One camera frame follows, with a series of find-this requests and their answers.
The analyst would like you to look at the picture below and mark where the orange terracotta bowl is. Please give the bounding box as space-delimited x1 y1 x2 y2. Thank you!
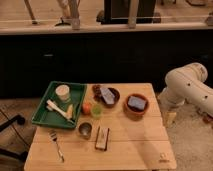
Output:
123 93 149 117

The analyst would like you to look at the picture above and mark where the blue sponge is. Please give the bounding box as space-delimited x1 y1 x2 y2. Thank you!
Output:
128 96 146 110

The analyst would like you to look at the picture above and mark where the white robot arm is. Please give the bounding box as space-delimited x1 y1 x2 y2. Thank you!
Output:
158 62 213 126

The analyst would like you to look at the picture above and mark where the grey packet in bowl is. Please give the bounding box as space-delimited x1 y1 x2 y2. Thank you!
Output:
100 87 115 104

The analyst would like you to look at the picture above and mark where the brown chocolate bar box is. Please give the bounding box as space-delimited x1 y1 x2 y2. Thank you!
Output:
95 127 109 151

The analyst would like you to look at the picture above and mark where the small green cup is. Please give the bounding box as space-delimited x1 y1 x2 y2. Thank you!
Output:
91 104 102 118

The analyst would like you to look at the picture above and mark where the dark brown bowl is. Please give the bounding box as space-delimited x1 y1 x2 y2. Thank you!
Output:
92 84 120 108

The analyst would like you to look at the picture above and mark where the small metal cup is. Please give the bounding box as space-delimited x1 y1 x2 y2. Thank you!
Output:
78 122 92 139

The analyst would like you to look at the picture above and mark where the orange fruit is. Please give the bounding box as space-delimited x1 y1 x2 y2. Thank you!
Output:
82 102 92 115

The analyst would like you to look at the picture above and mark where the yellow wedge in tray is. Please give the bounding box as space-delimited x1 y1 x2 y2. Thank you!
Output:
66 104 73 119

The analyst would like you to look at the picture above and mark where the white cup in tray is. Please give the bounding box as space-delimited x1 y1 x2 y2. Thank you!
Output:
55 84 70 101

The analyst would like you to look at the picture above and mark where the silver fork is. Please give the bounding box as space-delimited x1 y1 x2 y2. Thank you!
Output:
49 131 65 163

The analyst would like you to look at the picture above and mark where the white brush in tray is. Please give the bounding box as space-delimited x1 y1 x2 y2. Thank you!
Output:
47 100 70 119

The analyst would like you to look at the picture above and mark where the green plastic tray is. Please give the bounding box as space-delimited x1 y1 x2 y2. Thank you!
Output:
32 81 87 129

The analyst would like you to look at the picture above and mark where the black chair base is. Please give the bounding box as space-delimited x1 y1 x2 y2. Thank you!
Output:
0 108 29 163

